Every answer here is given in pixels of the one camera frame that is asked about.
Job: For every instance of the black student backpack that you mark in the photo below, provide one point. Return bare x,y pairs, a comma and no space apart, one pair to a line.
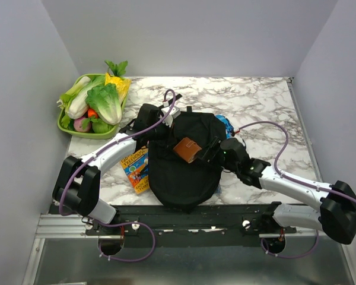
175,182

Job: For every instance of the orange carrot toy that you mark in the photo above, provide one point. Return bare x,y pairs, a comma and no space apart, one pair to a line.
91,113

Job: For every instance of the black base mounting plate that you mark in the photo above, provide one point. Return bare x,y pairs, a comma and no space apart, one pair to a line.
204,226

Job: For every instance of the orange treehouse book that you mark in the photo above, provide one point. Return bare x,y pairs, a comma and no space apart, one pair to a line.
135,167

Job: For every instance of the pink radish toy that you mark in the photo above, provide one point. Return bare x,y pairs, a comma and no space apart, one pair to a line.
82,124

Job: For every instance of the green lettuce toy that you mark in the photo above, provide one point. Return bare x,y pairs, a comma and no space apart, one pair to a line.
104,99

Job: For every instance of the white bok choy toy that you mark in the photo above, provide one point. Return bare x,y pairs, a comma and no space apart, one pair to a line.
73,101

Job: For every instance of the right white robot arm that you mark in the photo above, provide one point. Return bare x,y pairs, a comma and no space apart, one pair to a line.
325,207

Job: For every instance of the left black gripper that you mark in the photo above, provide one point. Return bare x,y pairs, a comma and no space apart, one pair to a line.
169,133

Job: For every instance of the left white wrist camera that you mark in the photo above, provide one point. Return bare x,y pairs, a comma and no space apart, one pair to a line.
169,115

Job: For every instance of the green round vegetable toy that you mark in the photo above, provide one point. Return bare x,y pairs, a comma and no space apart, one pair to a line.
99,126

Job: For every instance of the aluminium rail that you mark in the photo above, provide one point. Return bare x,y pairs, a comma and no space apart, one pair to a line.
52,226

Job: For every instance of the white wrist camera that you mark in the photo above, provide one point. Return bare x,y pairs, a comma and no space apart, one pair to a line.
240,139
169,115

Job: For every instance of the blue patterned pencil case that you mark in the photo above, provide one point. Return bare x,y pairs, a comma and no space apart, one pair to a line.
228,126

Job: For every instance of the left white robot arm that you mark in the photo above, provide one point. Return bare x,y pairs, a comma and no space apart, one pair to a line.
78,184

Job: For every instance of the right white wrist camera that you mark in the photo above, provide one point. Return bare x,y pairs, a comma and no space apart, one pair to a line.
240,139

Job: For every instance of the yellow leafy vegetable toy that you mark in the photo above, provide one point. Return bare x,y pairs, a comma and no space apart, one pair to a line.
122,85

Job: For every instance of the brown leather wallet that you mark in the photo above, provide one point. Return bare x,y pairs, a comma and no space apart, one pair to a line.
187,149

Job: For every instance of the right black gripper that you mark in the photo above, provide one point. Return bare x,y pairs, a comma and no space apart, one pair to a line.
217,149

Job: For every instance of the green plastic basket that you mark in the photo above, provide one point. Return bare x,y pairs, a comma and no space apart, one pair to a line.
67,125

